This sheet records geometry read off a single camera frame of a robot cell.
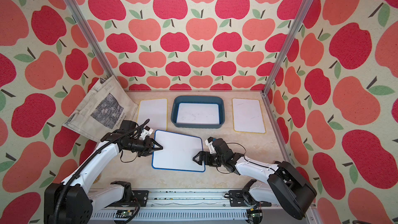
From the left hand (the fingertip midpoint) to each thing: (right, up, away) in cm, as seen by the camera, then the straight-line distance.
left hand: (161, 151), depth 75 cm
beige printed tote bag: (-36, +21, +11) cm, 43 cm away
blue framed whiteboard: (+19, +17, +32) cm, 41 cm away
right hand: (+19, -9, +8) cm, 22 cm away
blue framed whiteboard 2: (+8, -2, +7) cm, 10 cm away
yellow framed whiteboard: (+53, +15, +32) cm, 63 cm away
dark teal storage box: (+4, +27, +34) cm, 43 cm away
